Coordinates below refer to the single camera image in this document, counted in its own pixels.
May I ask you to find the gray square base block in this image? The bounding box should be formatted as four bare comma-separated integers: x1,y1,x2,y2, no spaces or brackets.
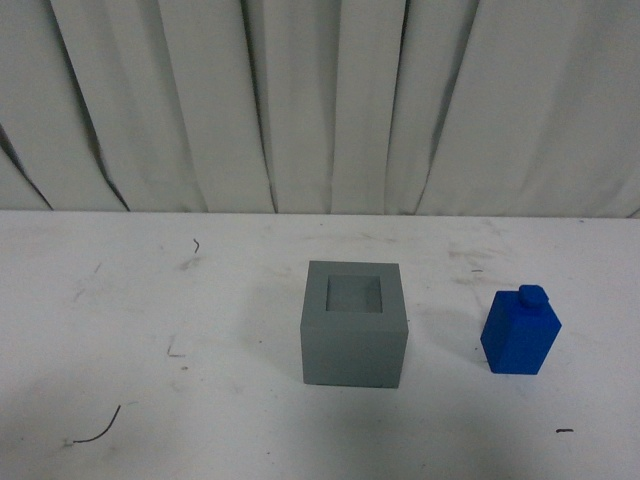
300,261,409,389

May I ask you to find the white pleated curtain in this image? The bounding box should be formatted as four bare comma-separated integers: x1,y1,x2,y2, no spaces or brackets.
1,1,639,218

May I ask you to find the blue block with knob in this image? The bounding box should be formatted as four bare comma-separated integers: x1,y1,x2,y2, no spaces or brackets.
480,285,562,375

